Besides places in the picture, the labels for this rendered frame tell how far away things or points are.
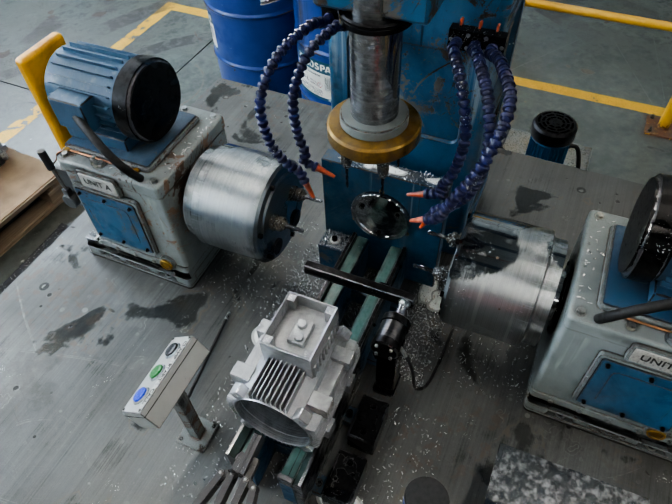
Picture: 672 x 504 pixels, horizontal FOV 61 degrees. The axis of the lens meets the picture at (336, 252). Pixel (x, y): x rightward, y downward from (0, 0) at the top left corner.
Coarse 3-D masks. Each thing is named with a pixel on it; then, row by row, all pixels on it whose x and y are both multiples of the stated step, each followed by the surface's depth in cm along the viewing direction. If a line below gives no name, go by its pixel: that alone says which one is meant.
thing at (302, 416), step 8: (344, 328) 107; (336, 336) 108; (344, 336) 107; (240, 384) 100; (232, 392) 100; (240, 392) 100; (304, 408) 97; (296, 416) 97; (304, 416) 97; (248, 424) 110; (304, 424) 97; (304, 448) 106; (312, 448) 106
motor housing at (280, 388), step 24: (264, 384) 99; (288, 384) 100; (312, 384) 102; (336, 384) 104; (240, 408) 107; (264, 408) 112; (288, 408) 97; (336, 408) 107; (264, 432) 110; (288, 432) 110; (312, 432) 99
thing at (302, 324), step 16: (288, 304) 106; (304, 304) 107; (320, 304) 105; (272, 320) 102; (288, 320) 106; (304, 320) 103; (320, 320) 106; (336, 320) 105; (272, 336) 104; (288, 336) 102; (304, 336) 102; (320, 336) 103; (272, 352) 101; (288, 352) 98; (304, 352) 98; (320, 352) 101; (304, 368) 100
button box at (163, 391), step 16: (192, 336) 108; (176, 352) 107; (192, 352) 107; (208, 352) 110; (176, 368) 105; (192, 368) 107; (144, 384) 105; (160, 384) 102; (176, 384) 104; (144, 400) 100; (160, 400) 101; (176, 400) 104; (128, 416) 103; (144, 416) 99; (160, 416) 101
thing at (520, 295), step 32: (480, 224) 113; (512, 224) 114; (480, 256) 109; (512, 256) 108; (544, 256) 107; (448, 288) 111; (480, 288) 109; (512, 288) 107; (544, 288) 107; (448, 320) 117; (480, 320) 112; (512, 320) 109; (544, 320) 108
